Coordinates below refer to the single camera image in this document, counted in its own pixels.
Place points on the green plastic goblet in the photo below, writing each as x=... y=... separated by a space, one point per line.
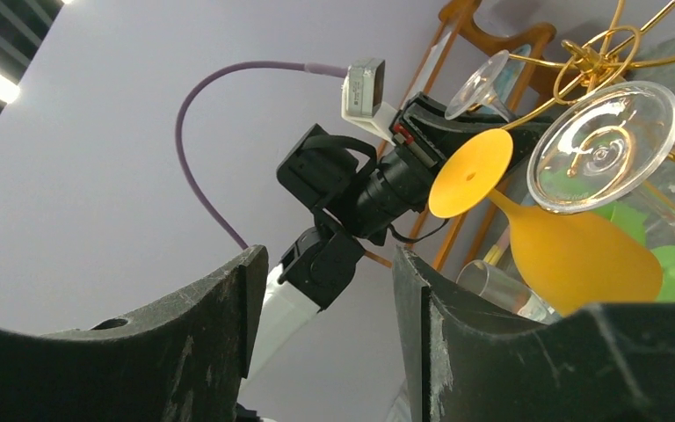
x=633 y=222

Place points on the clear wine glass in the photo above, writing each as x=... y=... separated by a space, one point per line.
x=607 y=146
x=479 y=90

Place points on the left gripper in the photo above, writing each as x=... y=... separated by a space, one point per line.
x=427 y=139

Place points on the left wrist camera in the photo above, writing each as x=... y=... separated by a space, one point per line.
x=362 y=101

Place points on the orange plastic goblet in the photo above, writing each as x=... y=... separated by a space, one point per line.
x=568 y=260

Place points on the orange wooden shelf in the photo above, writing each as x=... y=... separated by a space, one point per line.
x=458 y=19

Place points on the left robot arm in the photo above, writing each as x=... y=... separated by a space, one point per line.
x=354 y=196

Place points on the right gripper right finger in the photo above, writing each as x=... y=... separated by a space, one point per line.
x=466 y=359

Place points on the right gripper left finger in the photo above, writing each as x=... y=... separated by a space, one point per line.
x=180 y=358

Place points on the gold wire glass rack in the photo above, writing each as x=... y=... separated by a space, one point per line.
x=598 y=63

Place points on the small clear glass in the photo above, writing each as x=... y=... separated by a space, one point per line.
x=497 y=287

